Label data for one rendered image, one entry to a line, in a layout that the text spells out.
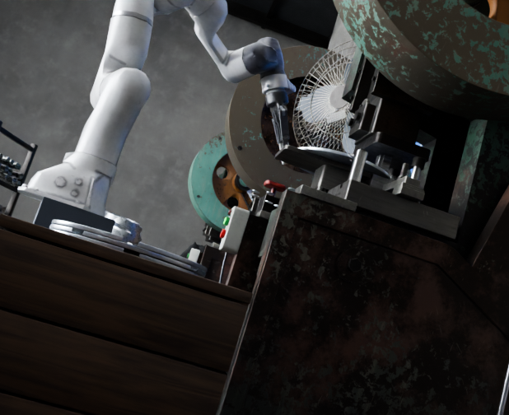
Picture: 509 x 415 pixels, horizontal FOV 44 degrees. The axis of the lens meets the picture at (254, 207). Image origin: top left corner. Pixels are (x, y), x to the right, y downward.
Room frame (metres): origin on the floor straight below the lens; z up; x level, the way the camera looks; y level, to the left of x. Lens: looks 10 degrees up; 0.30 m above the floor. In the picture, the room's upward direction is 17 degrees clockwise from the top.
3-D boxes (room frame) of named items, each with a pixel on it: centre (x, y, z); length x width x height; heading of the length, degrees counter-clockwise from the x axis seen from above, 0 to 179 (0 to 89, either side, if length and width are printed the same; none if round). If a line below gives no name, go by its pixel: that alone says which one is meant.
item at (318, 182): (1.70, -0.14, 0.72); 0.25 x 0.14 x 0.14; 98
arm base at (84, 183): (1.62, 0.47, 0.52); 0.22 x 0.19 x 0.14; 109
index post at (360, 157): (1.54, -0.22, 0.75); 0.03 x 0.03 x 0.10; 8
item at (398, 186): (1.56, -0.34, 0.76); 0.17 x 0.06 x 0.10; 8
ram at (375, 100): (1.72, -0.28, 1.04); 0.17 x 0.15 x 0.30; 98
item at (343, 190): (1.73, -0.32, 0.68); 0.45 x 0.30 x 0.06; 8
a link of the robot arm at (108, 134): (1.60, 0.41, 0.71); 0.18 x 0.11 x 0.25; 30
